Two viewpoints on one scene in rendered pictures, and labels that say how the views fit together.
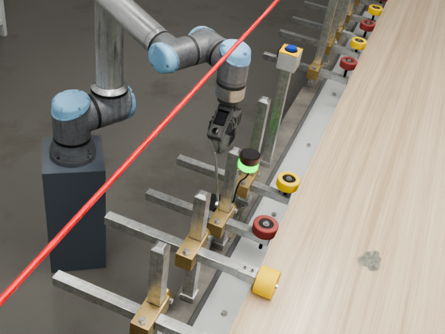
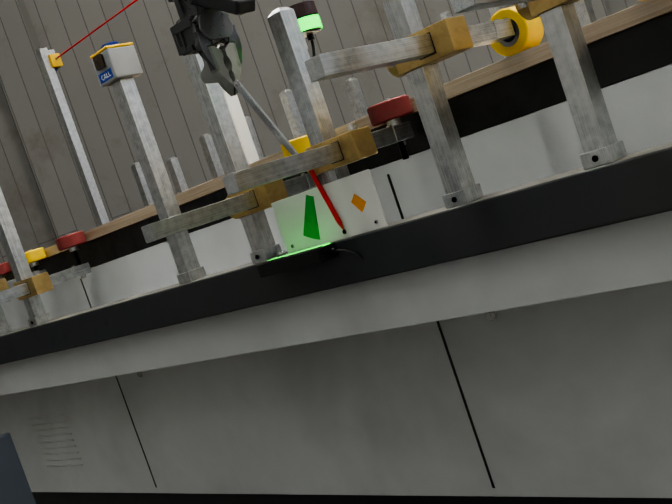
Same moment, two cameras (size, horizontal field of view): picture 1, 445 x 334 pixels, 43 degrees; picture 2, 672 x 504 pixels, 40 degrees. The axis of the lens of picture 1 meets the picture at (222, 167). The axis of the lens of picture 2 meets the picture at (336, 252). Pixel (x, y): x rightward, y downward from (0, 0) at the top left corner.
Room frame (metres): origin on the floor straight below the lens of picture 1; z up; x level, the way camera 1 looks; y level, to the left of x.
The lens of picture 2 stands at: (0.61, 1.41, 0.79)
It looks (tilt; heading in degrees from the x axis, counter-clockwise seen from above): 4 degrees down; 300
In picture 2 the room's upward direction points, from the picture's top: 19 degrees counter-clockwise
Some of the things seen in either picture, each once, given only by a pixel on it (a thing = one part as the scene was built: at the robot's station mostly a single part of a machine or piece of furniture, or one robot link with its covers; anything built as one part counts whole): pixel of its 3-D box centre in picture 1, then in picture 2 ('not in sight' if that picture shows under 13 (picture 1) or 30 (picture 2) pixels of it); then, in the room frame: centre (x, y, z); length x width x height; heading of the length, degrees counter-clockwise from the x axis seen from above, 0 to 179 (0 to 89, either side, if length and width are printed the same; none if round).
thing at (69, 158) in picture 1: (72, 144); not in sight; (1.85, 0.63, 0.65); 0.19 x 0.19 x 0.10
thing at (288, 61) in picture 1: (289, 59); (117, 66); (1.86, -0.17, 1.18); 0.07 x 0.07 x 0.08; 74
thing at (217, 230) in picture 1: (222, 218); (338, 152); (1.35, -0.03, 0.85); 0.14 x 0.06 x 0.05; 164
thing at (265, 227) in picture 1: (263, 235); (396, 129); (1.29, -0.16, 0.85); 0.08 x 0.08 x 0.11
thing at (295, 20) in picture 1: (328, 30); not in sight; (3.03, -0.47, 0.81); 0.44 x 0.03 x 0.04; 74
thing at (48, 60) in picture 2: not in sight; (87, 165); (3.52, -1.82, 1.25); 0.09 x 0.08 x 1.10; 164
